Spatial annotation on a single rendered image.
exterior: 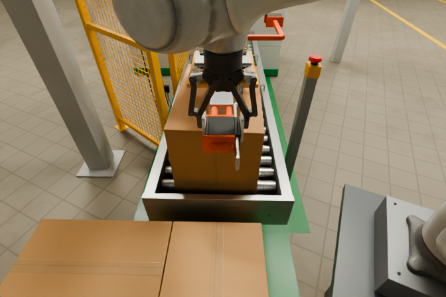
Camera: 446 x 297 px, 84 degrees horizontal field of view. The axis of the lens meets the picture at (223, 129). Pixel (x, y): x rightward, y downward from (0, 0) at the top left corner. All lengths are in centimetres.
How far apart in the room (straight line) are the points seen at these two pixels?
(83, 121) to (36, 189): 72
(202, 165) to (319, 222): 107
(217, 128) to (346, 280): 62
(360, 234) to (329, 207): 100
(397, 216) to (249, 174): 55
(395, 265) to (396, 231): 11
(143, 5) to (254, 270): 101
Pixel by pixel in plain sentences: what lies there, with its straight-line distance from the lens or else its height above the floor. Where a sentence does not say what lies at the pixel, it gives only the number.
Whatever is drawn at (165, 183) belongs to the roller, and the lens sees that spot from 134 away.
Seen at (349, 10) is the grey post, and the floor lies 71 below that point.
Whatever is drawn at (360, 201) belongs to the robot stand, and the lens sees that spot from 113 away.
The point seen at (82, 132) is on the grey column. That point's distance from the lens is 206.
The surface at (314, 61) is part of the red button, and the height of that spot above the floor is 103.
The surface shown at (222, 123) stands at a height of 122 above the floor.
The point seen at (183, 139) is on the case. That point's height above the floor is 90.
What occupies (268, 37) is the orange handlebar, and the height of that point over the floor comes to 120.
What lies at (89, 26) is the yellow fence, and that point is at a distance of 221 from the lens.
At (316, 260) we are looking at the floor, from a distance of 180.
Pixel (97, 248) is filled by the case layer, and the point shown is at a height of 54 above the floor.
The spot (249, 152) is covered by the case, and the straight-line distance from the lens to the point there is 105.
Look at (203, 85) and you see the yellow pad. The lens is 102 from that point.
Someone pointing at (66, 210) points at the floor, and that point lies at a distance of 217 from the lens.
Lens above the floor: 158
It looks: 40 degrees down
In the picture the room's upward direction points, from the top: straight up
